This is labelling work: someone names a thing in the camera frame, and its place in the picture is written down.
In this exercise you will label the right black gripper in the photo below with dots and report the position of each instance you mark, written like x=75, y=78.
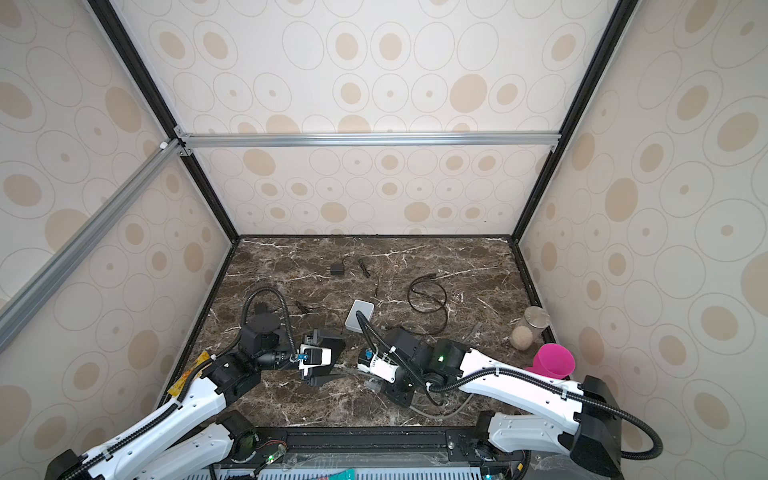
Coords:
x=399, y=399

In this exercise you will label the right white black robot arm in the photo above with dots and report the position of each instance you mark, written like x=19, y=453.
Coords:
x=579, y=419

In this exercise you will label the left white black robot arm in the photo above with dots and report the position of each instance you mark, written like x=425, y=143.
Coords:
x=264, y=342

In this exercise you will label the yellow snack bag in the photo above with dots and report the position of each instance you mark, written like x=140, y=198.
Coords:
x=175, y=389

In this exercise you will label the small black power adapter far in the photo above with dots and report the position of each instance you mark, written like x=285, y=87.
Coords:
x=337, y=269

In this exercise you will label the pink funnel cup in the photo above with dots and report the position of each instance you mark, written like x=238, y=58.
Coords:
x=554, y=361

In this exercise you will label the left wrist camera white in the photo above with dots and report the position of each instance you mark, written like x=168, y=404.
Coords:
x=314, y=360

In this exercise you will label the white network switch box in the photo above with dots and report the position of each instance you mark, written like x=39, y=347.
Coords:
x=359, y=306

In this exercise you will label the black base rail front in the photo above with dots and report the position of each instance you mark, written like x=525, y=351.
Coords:
x=360, y=447

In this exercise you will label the horizontal aluminium rail back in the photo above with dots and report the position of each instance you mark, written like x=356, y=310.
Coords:
x=376, y=139

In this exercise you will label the diagonal aluminium rail left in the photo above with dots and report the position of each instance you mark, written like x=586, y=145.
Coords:
x=22, y=308

